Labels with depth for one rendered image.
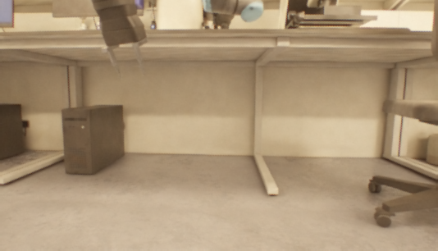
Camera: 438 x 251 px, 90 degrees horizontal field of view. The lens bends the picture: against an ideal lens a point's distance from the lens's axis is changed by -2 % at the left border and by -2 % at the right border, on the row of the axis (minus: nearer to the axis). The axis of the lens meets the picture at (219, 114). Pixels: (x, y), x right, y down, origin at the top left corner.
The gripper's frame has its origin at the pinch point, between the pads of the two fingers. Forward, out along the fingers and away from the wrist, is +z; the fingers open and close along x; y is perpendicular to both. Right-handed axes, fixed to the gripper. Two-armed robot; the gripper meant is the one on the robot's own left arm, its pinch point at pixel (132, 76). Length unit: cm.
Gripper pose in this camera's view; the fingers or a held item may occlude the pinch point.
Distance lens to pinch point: 49.7
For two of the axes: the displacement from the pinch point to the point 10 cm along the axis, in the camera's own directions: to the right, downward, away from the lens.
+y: 0.9, -4.9, 8.7
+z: 1.5, 8.7, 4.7
